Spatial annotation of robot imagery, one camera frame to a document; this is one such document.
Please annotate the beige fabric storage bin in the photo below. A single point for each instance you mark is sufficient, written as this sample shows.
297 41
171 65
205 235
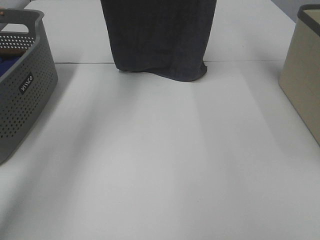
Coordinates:
300 77

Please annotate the grey perforated plastic basket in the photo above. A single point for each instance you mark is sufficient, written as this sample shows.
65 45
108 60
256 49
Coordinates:
28 85

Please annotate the blue cloth in basket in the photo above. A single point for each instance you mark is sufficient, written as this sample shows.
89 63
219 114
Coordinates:
6 63

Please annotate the dark grey towel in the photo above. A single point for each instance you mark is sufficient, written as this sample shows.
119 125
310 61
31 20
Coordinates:
167 38

